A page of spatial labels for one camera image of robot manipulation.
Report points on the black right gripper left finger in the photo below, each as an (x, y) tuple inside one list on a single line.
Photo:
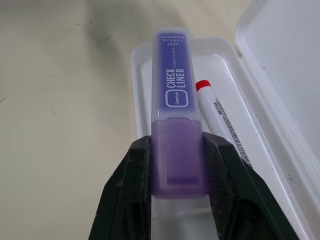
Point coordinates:
[(125, 190)]

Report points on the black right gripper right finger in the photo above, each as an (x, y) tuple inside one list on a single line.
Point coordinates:
[(240, 195)]

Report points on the purple highlighter marker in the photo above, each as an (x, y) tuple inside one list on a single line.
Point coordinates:
[(173, 105)]

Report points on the white whiteboard marker red cap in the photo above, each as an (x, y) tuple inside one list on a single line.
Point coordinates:
[(220, 112)]

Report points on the white plastic pencil case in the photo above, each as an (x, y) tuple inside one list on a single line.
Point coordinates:
[(270, 105)]

